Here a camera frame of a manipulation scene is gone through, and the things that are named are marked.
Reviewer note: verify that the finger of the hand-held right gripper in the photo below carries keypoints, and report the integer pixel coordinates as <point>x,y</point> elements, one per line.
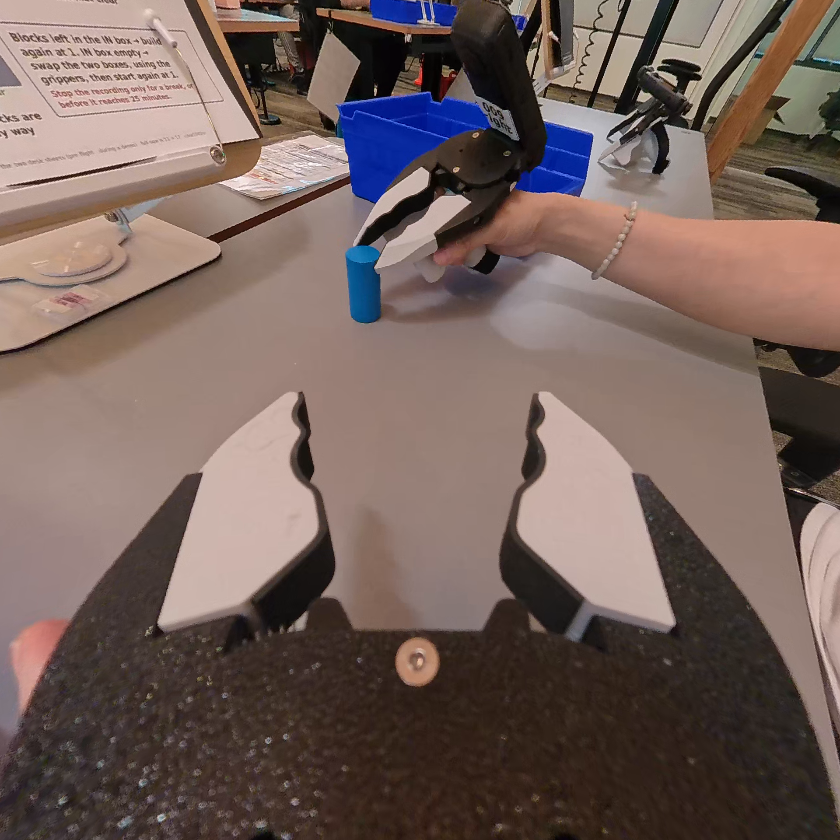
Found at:
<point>394,207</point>
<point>420,239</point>

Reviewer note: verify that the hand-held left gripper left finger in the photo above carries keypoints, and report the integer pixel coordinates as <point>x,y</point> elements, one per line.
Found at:
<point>249,525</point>

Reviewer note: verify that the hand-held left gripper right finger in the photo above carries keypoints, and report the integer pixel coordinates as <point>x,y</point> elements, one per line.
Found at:
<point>590,525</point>

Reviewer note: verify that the blue plastic bin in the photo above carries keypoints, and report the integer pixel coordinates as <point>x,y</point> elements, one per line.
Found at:
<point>400,8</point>
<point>380,164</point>

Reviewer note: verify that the blue wooden cylinder block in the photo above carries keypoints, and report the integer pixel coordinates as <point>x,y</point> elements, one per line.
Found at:
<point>364,295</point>

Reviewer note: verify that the person's right forearm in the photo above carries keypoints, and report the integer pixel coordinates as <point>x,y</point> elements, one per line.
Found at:
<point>722,275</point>

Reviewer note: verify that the spare hand-held gripper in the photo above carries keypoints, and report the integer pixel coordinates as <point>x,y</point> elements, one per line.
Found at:
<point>649,92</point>

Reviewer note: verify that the person's left hand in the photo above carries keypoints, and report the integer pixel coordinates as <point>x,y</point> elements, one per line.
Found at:
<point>36,656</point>

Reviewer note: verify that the laminated paper sheet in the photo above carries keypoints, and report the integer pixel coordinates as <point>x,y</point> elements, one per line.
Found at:
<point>289,167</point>

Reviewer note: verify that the grey desk with wooden edge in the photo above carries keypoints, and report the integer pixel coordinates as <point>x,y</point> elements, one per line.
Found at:
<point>262,210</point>

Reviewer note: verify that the grey panel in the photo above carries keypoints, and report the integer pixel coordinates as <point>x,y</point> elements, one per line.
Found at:
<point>331,72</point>

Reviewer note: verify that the wooden board document stand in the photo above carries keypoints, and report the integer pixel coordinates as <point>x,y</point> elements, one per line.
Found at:
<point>164,256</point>

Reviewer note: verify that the person's white shirt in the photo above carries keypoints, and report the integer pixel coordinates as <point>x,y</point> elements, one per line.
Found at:
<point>823,590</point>

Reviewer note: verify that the small clear label packet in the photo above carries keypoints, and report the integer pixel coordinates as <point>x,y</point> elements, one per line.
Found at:
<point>69,302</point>

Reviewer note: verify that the printed instruction sheet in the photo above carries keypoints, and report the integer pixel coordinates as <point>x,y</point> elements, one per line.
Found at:
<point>98,72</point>

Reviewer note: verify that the wooden post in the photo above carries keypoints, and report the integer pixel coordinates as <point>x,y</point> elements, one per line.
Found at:
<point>754,98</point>

